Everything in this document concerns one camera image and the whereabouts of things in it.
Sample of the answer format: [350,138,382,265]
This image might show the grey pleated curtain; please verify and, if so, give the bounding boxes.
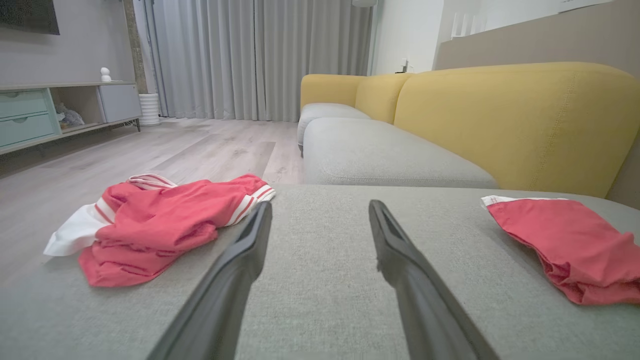
[145,0,374,123]

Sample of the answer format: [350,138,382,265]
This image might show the large yellow sofa backrest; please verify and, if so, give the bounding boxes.
[394,61,640,199]

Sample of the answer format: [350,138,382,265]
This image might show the red shorts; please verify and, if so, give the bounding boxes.
[481,195,640,306]

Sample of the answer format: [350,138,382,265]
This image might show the large teal cabinet drawer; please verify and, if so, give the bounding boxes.
[0,113,56,148]

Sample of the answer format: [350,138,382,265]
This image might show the white cabinet door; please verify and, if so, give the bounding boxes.
[97,83,143,124]

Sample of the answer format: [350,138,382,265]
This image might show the large grey sofa ottoman cushion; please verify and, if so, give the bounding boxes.
[0,184,640,360]

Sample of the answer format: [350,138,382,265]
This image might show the white ribbed bin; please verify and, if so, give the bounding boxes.
[138,93,161,127]

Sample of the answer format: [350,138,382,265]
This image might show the grey tv cabinet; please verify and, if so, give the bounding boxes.
[0,81,143,156]

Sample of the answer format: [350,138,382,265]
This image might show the white router with antennas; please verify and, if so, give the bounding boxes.
[450,12,489,40]

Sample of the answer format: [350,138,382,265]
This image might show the black television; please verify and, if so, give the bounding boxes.
[0,0,61,36]

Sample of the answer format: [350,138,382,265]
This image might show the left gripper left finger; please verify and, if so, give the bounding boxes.
[147,201,274,360]

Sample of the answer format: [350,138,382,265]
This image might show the small teal cabinet drawer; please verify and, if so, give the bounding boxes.
[0,90,49,119]

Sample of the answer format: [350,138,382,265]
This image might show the narrow yellow sofa backrest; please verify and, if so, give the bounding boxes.
[355,73,414,125]

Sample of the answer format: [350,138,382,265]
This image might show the crumpled clear plastic bag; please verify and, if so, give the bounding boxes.
[56,102,85,129]

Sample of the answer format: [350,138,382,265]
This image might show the small grey sofa seat cushion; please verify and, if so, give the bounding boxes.
[297,102,371,152]

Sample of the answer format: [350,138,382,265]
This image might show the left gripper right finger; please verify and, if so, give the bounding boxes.
[369,200,501,360]

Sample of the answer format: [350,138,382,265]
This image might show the yellow sofa armrest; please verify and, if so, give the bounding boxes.
[300,74,368,109]

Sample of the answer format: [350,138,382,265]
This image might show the red and white basketball jersey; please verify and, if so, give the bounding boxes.
[44,173,277,288]

